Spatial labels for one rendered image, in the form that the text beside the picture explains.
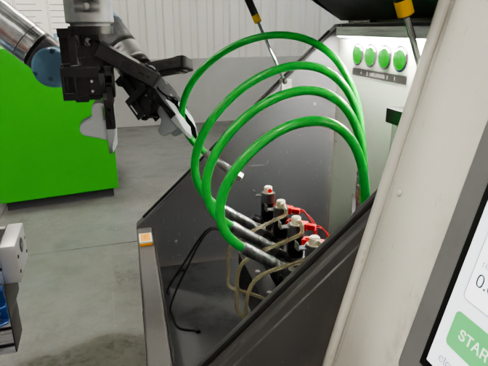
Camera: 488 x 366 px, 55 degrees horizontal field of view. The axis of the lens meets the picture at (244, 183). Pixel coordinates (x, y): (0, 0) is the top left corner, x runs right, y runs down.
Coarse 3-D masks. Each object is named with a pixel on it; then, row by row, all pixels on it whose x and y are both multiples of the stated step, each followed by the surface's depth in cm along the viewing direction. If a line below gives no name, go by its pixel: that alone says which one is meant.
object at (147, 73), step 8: (104, 48) 74; (112, 48) 76; (96, 56) 75; (104, 56) 75; (112, 56) 75; (120, 56) 76; (128, 56) 78; (112, 64) 76; (120, 64) 76; (128, 64) 76; (136, 64) 77; (144, 64) 80; (128, 72) 77; (136, 72) 77; (144, 72) 77; (152, 72) 78; (144, 80) 78; (152, 80) 78
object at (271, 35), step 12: (252, 36) 90; (264, 36) 90; (276, 36) 89; (288, 36) 89; (300, 36) 89; (228, 48) 91; (324, 48) 89; (216, 60) 93; (336, 60) 89; (348, 72) 90; (192, 84) 95; (348, 84) 90; (180, 108) 96; (360, 108) 91; (192, 144) 99
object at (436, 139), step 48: (480, 0) 44; (432, 48) 51; (480, 48) 44; (432, 96) 49; (480, 96) 43; (432, 144) 48; (384, 192) 55; (432, 192) 47; (384, 240) 53; (432, 240) 46; (384, 288) 52; (336, 336) 60; (384, 336) 51
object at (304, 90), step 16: (272, 96) 69; (288, 96) 70; (320, 96) 71; (336, 96) 72; (256, 112) 69; (352, 112) 73; (352, 128) 74; (224, 144) 69; (208, 160) 70; (208, 176) 70; (208, 192) 71; (208, 208) 72; (256, 240) 76
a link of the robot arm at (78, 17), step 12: (72, 0) 71; (84, 0) 71; (96, 0) 71; (108, 0) 73; (72, 12) 72; (84, 12) 71; (96, 12) 72; (108, 12) 74; (72, 24) 73; (84, 24) 72; (96, 24) 73; (108, 24) 75
